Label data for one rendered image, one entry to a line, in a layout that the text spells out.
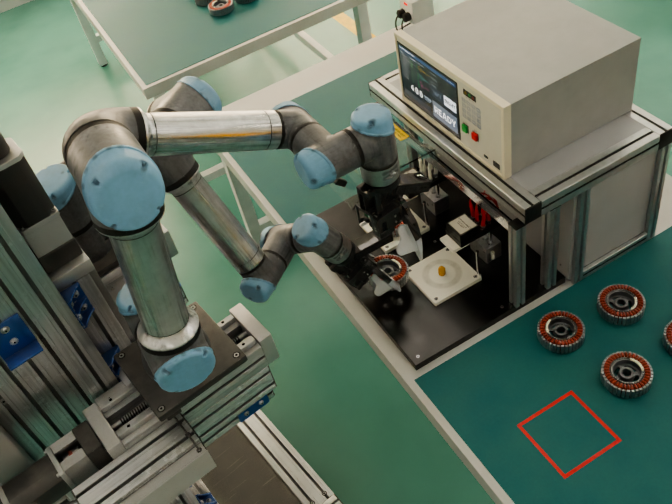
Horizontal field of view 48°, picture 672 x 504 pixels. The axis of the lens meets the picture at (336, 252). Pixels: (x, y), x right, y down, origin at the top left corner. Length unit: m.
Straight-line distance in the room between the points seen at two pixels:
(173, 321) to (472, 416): 0.78
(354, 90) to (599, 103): 1.16
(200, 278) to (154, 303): 2.01
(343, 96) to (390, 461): 1.30
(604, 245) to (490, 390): 0.51
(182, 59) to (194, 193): 1.71
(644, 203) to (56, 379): 1.49
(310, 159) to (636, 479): 0.97
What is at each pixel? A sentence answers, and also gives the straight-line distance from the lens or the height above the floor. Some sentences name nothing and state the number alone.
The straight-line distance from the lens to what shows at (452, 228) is 1.97.
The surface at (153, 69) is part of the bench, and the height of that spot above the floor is 0.75.
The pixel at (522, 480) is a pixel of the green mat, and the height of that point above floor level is 0.75.
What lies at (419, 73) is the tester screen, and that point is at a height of 1.25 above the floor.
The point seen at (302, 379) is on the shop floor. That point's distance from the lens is 2.87.
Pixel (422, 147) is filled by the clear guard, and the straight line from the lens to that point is 1.99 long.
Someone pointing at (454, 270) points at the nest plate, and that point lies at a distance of 2.05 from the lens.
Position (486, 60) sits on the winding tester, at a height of 1.32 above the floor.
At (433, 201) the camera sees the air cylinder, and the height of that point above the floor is 0.82.
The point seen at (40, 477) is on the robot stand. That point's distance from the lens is 1.74.
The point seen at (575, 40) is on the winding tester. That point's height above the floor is 1.32.
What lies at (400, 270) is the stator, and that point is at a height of 0.85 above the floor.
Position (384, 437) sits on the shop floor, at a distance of 2.68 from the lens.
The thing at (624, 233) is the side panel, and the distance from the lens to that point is 2.11.
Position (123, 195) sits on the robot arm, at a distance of 1.16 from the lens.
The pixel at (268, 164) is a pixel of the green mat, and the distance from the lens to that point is 2.56.
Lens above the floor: 2.31
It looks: 45 degrees down
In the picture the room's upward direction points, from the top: 14 degrees counter-clockwise
